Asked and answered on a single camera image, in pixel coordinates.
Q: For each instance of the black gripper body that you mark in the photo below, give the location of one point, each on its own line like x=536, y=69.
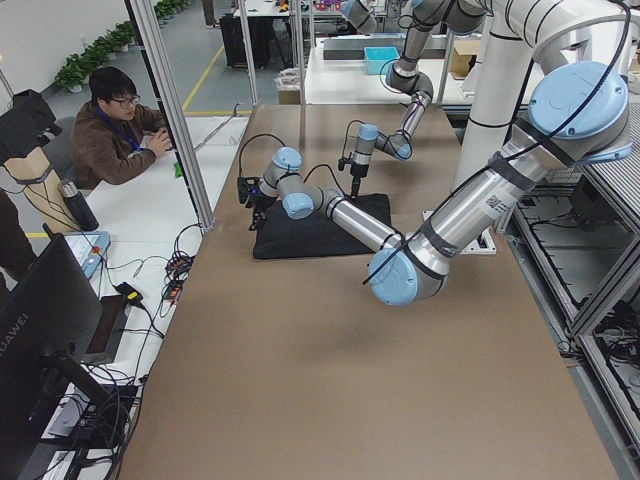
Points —
x=259, y=201
x=356, y=170

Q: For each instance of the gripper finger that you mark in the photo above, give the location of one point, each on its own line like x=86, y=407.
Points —
x=257, y=221
x=355, y=187

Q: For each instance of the black printed t-shirt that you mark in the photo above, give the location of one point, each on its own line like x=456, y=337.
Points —
x=315, y=236

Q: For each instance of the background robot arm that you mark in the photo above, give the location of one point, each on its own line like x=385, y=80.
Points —
x=359, y=15

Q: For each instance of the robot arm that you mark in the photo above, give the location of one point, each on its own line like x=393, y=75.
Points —
x=405, y=77
x=577, y=114

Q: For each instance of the black power strip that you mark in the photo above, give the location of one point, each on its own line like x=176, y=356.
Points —
x=177, y=270

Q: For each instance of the blue plastic tray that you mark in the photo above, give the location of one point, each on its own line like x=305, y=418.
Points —
x=379, y=59

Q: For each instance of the seated man brown jacket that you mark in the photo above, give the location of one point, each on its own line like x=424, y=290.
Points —
x=115, y=138

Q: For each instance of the cardboard box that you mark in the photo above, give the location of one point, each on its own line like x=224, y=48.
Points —
x=464, y=56

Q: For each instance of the blue grey teach pendant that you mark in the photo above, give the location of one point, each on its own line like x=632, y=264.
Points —
x=89, y=249

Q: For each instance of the black thermos bottle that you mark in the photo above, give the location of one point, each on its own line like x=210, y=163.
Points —
x=77, y=206

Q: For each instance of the black Huawei monitor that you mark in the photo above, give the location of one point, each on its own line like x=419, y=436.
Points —
x=46, y=327

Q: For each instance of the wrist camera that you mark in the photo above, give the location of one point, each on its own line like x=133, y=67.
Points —
x=244, y=189
x=342, y=163

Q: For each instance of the green handled long stick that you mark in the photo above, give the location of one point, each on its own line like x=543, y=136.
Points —
x=178, y=172

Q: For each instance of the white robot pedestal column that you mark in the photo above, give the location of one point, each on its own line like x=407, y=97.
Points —
x=500, y=100

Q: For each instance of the aluminium frame post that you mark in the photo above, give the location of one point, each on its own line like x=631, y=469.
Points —
x=148, y=37

